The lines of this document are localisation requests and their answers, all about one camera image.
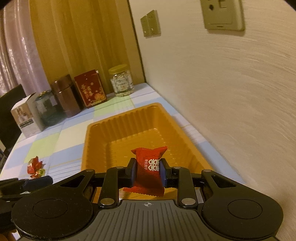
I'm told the wooden wall panel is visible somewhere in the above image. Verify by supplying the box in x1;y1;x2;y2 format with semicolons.
29;1;145;93

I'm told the red foil candy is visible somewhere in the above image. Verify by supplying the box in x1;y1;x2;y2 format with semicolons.
27;156;45;179

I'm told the orange plastic tray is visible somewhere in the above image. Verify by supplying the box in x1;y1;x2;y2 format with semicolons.
81;103;211;173

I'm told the pink curtain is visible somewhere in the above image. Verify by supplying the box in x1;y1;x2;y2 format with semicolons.
1;1;50;95

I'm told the red candy packet white print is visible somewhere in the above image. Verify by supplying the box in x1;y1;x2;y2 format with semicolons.
123;146;168;197

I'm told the double wall switch plate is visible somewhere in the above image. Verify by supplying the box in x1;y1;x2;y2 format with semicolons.
140;10;161;38

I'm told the black chair back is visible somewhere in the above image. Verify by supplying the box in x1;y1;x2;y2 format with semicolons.
0;84;26;156

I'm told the brown metal canister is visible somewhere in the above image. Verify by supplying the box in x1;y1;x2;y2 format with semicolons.
51;74;83;118

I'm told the clear jar yellow lid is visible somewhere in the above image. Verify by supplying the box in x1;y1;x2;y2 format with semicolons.
108;64;134;97

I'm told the wall socket plate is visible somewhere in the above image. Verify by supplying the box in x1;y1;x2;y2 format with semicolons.
200;0;245;31

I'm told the dark green glass jar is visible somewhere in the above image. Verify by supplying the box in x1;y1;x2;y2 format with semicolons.
35;90;66;127

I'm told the red gift box gold print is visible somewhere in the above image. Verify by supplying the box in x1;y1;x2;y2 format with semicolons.
74;70;107;108

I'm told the checkered tablecloth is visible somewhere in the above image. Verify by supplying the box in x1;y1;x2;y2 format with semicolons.
1;83;245;184

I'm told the white cardboard product box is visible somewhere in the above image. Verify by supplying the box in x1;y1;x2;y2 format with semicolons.
11;93;45;138

